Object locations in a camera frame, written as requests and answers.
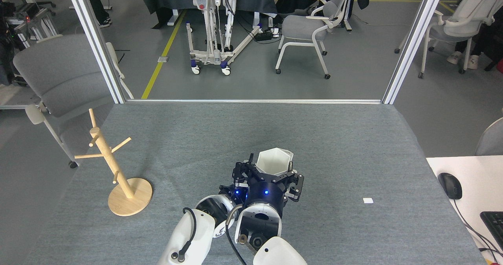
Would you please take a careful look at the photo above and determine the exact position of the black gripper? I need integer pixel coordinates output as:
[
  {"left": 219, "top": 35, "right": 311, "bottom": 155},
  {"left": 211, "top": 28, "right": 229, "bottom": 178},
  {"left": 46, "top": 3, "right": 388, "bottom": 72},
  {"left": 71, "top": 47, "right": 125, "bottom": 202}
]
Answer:
[
  {"left": 219, "top": 154, "right": 260, "bottom": 202},
  {"left": 246, "top": 161, "right": 304, "bottom": 218}
]

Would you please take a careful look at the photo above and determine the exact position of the white hexagonal cup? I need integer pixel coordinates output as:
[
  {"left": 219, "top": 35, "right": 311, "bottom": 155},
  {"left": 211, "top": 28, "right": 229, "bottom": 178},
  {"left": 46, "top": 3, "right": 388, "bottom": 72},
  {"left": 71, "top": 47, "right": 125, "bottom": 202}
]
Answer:
[{"left": 256, "top": 148, "right": 294, "bottom": 176}]

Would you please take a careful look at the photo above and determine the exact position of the wooden cup rack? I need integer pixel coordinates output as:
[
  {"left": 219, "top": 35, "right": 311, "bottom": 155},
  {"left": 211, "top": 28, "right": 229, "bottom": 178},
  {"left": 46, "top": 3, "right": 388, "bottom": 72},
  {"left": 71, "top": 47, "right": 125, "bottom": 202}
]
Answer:
[{"left": 74, "top": 108, "right": 153, "bottom": 217}]

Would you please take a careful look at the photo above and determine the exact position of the grey felt table cover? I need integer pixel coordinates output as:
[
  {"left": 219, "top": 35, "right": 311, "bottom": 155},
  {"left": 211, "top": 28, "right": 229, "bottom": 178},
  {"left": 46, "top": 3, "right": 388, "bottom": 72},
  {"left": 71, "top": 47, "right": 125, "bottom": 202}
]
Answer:
[{"left": 24, "top": 102, "right": 488, "bottom": 265}]

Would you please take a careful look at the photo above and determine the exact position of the white stand on wheels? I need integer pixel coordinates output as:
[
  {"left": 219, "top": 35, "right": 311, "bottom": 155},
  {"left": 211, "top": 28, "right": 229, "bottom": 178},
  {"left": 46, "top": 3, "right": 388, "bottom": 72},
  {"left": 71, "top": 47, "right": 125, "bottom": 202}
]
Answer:
[{"left": 179, "top": 0, "right": 262, "bottom": 76}]

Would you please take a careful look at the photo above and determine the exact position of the black computer mouse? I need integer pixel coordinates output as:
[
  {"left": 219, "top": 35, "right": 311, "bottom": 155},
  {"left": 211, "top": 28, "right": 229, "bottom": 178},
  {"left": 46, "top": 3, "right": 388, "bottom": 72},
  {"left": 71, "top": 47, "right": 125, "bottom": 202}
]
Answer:
[{"left": 437, "top": 173, "right": 463, "bottom": 200}]

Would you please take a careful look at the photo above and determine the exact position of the white desk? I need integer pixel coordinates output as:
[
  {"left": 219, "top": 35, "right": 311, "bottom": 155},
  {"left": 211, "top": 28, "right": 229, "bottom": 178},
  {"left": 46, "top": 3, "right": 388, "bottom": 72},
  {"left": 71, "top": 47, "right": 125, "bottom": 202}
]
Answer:
[{"left": 426, "top": 155, "right": 503, "bottom": 265}]

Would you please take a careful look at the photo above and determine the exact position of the black keyboard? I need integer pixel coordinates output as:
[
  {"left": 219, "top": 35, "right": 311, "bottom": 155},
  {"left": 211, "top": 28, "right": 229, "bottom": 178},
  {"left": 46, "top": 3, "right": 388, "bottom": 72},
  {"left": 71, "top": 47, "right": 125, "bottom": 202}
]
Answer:
[{"left": 480, "top": 211, "right": 503, "bottom": 252}]

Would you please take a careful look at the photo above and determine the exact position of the grey rounded chair back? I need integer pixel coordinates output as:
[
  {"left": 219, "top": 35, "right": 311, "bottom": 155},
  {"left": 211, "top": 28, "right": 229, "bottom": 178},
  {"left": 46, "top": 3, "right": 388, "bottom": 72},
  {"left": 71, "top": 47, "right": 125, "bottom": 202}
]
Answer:
[{"left": 475, "top": 118, "right": 503, "bottom": 156}]

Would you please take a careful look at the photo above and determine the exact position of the large grey upholstered chair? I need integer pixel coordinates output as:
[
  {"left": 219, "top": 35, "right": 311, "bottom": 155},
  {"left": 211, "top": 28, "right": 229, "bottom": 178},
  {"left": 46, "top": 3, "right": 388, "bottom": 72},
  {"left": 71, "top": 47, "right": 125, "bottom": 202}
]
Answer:
[{"left": 13, "top": 34, "right": 134, "bottom": 169}]

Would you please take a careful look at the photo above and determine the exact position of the person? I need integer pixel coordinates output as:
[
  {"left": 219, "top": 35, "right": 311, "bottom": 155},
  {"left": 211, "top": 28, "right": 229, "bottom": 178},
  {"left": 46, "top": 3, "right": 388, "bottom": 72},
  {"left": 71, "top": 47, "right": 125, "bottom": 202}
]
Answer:
[
  {"left": 446, "top": 0, "right": 503, "bottom": 70},
  {"left": 83, "top": 0, "right": 112, "bottom": 28}
]

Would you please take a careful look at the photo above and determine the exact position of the white mesh back chair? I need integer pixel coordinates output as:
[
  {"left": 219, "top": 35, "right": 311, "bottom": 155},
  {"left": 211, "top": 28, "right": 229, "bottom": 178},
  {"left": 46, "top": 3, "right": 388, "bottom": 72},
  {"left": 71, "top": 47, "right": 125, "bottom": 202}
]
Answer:
[{"left": 395, "top": 0, "right": 503, "bottom": 79}]

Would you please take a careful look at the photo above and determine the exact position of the metal equipment cart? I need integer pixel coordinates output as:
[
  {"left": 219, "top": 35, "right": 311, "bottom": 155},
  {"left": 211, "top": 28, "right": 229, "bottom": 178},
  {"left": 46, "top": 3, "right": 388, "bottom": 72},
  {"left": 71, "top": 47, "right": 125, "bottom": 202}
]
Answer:
[{"left": 6, "top": 2, "right": 59, "bottom": 47}]

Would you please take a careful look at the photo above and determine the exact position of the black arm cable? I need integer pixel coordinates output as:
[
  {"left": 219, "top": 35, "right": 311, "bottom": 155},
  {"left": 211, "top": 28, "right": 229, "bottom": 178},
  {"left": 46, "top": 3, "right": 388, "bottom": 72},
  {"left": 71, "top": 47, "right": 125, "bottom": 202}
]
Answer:
[{"left": 225, "top": 204, "right": 248, "bottom": 265}]

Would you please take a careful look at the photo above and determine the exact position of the silver frame rail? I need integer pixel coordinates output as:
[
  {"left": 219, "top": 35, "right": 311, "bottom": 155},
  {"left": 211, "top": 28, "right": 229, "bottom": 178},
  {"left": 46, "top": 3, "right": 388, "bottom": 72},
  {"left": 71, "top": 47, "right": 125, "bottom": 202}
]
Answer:
[{"left": 126, "top": 99, "right": 382, "bottom": 104}]

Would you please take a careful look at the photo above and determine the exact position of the grey office chair white frame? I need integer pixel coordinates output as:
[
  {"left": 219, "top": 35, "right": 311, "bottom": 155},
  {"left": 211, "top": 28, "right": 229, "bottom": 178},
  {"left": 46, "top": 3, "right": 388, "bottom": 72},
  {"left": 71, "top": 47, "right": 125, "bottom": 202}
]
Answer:
[{"left": 275, "top": 0, "right": 357, "bottom": 80}]

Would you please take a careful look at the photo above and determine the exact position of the black mouse cable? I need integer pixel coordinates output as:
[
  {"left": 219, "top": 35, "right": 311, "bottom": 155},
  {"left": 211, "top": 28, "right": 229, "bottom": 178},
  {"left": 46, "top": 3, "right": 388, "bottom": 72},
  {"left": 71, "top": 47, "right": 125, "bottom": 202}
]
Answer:
[{"left": 452, "top": 198, "right": 503, "bottom": 258}]

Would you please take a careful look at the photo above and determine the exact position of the silver frame post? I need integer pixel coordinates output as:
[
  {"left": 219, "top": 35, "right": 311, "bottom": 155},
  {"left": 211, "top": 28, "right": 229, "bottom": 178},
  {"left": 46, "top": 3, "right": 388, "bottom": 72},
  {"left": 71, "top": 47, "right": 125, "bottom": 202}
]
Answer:
[
  {"left": 64, "top": 0, "right": 126, "bottom": 104},
  {"left": 382, "top": 0, "right": 448, "bottom": 105}
]

